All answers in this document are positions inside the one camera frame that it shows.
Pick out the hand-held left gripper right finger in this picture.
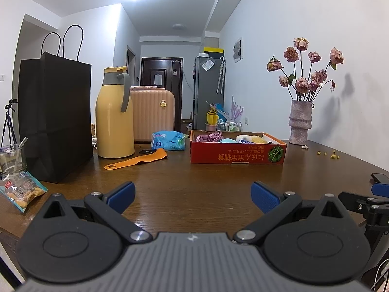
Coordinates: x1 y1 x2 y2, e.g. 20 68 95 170
233 181 350 244

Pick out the pink ribbed suitcase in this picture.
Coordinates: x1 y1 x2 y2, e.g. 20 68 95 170
130 86 176 142

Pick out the wall picture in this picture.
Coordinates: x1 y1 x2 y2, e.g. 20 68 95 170
233 37 243 63

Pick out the white and yellow sheep plush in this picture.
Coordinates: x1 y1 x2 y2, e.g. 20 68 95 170
236 134 268 144

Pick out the grey refrigerator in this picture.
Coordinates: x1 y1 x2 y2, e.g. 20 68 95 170
193 55 225 131

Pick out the spoon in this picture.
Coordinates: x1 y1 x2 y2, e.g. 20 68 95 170
14 137 28 171

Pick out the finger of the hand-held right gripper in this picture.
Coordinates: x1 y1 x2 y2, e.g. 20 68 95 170
338 191 389 219
371 173 389 198

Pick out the black paper bag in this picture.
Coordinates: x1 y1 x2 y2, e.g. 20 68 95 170
18 24 93 183

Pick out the bunch of dried roses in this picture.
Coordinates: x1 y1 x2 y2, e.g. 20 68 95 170
267 37 345 102

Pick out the side room door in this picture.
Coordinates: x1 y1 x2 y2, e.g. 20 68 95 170
126 46 136 87

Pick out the blue tissue pack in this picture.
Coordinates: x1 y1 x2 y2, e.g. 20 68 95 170
151 131 186 152

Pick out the red cardboard box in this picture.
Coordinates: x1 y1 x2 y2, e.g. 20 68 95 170
189 129 288 165

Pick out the black tripod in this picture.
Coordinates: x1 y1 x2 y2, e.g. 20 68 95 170
0 99 19 148

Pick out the glass cup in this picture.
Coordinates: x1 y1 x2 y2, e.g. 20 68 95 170
0 144 27 174

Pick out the orange strap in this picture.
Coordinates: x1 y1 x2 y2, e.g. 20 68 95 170
104 148 168 170

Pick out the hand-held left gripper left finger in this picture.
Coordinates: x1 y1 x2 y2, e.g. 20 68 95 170
43 181 152 244

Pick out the white folded umbrella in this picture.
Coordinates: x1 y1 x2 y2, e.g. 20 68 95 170
216 56 226 95

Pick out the grey ceramic vase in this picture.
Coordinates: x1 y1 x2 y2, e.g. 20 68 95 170
289 100 313 145

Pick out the metal storage rack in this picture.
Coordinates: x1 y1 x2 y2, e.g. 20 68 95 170
217 121 243 133

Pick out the purple satin scrunchie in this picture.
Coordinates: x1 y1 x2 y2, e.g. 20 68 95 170
195 132 224 143

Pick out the dark entrance door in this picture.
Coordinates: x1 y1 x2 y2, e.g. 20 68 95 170
141 57 184 119

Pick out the yellow thermos jug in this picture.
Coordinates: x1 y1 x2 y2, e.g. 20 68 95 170
95 66 136 159

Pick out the clear snack packet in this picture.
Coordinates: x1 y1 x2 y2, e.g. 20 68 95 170
0 171 48 213

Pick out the purple feathery decoration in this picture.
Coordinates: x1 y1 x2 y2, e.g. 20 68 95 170
229 95 244 122

